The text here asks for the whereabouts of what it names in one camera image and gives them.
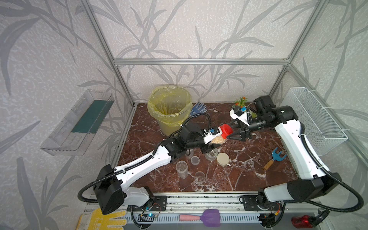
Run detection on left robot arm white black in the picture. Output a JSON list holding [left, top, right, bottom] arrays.
[[77, 117, 223, 215]]

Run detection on blue dotted work glove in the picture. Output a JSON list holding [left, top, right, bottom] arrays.
[[190, 103, 208, 116]]

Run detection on mesh trash bin yellow bag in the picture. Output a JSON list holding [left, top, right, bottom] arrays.
[[147, 85, 193, 136]]

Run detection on red jar lid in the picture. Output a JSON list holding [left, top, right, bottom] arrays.
[[219, 124, 233, 139]]

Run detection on clear plastic wall shelf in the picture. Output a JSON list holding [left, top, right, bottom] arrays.
[[40, 90, 115, 156]]

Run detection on purple scoop pink handle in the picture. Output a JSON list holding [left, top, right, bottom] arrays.
[[179, 209, 220, 227]]

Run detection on yellow dotted work glove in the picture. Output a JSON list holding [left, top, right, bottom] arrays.
[[76, 208, 127, 230]]

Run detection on white pot artificial flowers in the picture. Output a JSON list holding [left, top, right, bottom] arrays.
[[232, 97, 257, 118]]

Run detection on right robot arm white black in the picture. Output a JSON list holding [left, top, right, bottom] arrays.
[[228, 96, 364, 213]]

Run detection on white wire wall basket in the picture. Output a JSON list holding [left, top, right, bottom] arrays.
[[281, 87, 348, 156]]

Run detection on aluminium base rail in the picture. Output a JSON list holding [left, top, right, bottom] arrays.
[[86, 192, 325, 215]]

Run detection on clear oatmeal jar small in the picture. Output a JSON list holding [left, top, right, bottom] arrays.
[[186, 149, 194, 159]]

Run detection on green circuit board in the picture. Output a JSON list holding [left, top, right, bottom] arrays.
[[140, 213, 160, 221]]

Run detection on clear oatmeal jar tall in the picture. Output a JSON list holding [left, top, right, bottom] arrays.
[[175, 161, 189, 179]]

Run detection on red lid oatmeal jar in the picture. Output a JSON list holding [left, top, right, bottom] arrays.
[[211, 134, 227, 145]]

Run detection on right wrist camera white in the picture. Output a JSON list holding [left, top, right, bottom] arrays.
[[230, 106, 250, 126]]

